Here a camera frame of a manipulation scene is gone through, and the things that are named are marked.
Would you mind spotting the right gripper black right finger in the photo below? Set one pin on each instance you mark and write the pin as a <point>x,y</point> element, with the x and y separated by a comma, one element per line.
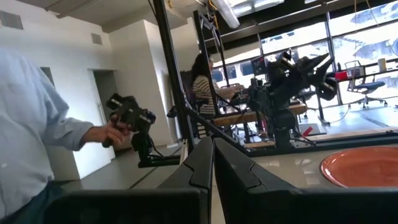
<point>236,180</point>

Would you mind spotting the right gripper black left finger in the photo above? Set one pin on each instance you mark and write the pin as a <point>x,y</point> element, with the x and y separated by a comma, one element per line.
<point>192,174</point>

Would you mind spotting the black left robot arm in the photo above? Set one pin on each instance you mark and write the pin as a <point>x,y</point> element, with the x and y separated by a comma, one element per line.
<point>280,93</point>

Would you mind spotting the red box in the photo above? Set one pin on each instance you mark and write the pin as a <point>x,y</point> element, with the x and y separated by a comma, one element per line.
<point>341,75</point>

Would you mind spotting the blue office chair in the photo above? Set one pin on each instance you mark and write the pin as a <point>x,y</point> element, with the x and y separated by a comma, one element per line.
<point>368,87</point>

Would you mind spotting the wooden work table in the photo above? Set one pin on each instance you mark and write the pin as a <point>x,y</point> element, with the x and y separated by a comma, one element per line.
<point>236,118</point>

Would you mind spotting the orange ceramic plate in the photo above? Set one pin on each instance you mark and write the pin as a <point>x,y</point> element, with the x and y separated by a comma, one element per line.
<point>360,168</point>

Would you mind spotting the person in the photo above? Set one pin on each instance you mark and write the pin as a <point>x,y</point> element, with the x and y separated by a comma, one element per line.
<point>202,87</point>
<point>21,124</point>

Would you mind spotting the person's hand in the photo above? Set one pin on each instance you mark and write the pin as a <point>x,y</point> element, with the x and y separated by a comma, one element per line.
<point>109,133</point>

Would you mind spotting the grey door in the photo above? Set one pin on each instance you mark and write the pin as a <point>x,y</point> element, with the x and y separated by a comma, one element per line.
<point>105,90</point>

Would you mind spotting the black aluminium rig frame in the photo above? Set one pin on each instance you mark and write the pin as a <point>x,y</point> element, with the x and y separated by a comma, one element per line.
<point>174,77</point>

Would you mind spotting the white ceiling duct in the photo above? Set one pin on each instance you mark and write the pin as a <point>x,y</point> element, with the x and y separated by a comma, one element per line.
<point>225,12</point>

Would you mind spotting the black metal rack frame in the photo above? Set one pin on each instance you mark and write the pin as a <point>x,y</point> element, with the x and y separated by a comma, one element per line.
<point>201,34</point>

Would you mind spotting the grey wall vent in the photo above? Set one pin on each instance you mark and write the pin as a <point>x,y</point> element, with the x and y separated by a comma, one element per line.
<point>11,20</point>
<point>96,39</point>

